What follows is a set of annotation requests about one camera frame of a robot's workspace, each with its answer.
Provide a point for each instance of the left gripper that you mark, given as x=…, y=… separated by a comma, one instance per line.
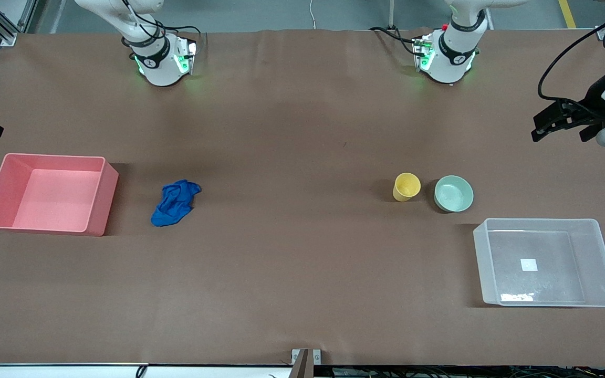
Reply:
x=592, y=101

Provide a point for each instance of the blue glove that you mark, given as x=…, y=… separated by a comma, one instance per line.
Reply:
x=174, y=202

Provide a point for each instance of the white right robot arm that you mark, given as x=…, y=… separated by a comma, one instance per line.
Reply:
x=159, y=63

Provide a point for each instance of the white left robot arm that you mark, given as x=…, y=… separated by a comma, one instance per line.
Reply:
x=452, y=58

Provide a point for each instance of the pink plastic box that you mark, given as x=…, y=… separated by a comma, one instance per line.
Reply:
x=53, y=194

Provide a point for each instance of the clear plastic box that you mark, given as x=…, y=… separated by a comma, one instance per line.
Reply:
x=544, y=262

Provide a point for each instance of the yellow floor tape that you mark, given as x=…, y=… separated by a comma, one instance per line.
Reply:
x=566, y=13

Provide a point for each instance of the mint green bowl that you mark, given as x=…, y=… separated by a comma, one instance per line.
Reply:
x=454, y=193

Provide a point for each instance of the white square label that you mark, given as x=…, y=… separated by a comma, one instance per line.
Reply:
x=529, y=264

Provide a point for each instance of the yellow plastic cup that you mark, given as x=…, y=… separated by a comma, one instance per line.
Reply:
x=405, y=188

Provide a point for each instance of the brown table cover sheet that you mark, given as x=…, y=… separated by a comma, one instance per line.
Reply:
x=292, y=131

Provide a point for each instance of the white table edge rail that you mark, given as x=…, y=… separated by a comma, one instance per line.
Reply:
x=97, y=370

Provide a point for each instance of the metal table edge bracket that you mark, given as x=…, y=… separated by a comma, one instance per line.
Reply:
x=305, y=362

